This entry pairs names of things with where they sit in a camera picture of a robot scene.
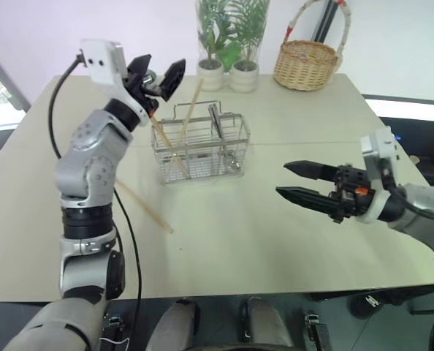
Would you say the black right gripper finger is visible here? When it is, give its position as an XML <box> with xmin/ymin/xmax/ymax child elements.
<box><xmin>275</xmin><ymin>186</ymin><xmax>335</xmax><ymax>217</ymax></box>
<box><xmin>283</xmin><ymin>160</ymin><xmax>339</xmax><ymax>181</ymax></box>

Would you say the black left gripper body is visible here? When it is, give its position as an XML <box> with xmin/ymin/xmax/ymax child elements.
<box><xmin>123</xmin><ymin>71</ymin><xmax>164</xmax><ymax>118</ymax></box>

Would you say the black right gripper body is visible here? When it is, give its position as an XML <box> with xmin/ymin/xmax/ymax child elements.
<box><xmin>327</xmin><ymin>164</ymin><xmax>377</xmax><ymax>224</ymax></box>

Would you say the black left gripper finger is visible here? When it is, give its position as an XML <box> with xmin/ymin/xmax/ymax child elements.
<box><xmin>126</xmin><ymin>53</ymin><xmax>153</xmax><ymax>76</ymax></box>
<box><xmin>158</xmin><ymin>58</ymin><xmax>187</xmax><ymax>102</ymax></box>

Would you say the metal spoon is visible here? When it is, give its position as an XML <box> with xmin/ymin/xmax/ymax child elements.
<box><xmin>208</xmin><ymin>103</ymin><xmax>242</xmax><ymax>173</ymax></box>

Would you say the wooden chopstick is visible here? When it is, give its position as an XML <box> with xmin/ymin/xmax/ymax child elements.
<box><xmin>148</xmin><ymin>114</ymin><xmax>189</xmax><ymax>178</ymax></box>
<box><xmin>113</xmin><ymin>178</ymin><xmax>175</xmax><ymax>235</ymax></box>
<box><xmin>178</xmin><ymin>78</ymin><xmax>205</xmax><ymax>148</ymax></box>

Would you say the green plant in white pot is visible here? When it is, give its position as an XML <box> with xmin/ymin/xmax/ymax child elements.
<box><xmin>197</xmin><ymin>0</ymin><xmax>242</xmax><ymax>92</ymax></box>
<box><xmin>229</xmin><ymin>0</ymin><xmax>271</xmax><ymax>93</ymax></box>

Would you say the black desk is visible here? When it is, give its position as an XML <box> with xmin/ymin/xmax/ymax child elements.
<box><xmin>362</xmin><ymin>93</ymin><xmax>434</xmax><ymax>191</ymax></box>

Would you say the black shoe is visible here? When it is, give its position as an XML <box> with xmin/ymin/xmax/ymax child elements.
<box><xmin>348</xmin><ymin>290</ymin><xmax>390</xmax><ymax>321</ymax></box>

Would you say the grey rounded pad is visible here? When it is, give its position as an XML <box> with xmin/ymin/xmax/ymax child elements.
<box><xmin>149</xmin><ymin>298</ymin><xmax>202</xmax><ymax>351</ymax></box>
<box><xmin>238</xmin><ymin>296</ymin><xmax>294</xmax><ymax>351</ymax></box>

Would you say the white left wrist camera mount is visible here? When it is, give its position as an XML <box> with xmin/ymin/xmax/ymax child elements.
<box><xmin>80</xmin><ymin>38</ymin><xmax>151</xmax><ymax>127</ymax></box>

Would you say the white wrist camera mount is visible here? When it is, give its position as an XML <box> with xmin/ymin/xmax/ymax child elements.
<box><xmin>359</xmin><ymin>126</ymin><xmax>403</xmax><ymax>224</ymax></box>
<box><xmin>80</xmin><ymin>38</ymin><xmax>151</xmax><ymax>127</ymax></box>

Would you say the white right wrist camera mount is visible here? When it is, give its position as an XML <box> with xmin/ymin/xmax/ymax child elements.
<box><xmin>359</xmin><ymin>126</ymin><xmax>403</xmax><ymax>224</ymax></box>

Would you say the silver wire basket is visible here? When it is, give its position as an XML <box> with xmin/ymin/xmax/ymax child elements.
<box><xmin>150</xmin><ymin>99</ymin><xmax>254</xmax><ymax>186</ymax></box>

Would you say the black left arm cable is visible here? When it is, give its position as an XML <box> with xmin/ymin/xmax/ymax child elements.
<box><xmin>47</xmin><ymin>53</ymin><xmax>143</xmax><ymax>351</ymax></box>

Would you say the wicker basket with handle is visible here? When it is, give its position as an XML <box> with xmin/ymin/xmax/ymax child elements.
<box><xmin>273</xmin><ymin>0</ymin><xmax>351</xmax><ymax>91</ymax></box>

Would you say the black window frame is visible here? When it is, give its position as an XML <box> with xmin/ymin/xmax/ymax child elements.
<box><xmin>0</xmin><ymin>39</ymin><xmax>31</xmax><ymax>114</ymax></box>

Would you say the black metal post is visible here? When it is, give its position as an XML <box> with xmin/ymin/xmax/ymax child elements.
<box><xmin>311</xmin><ymin>0</ymin><xmax>344</xmax><ymax>44</ymax></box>

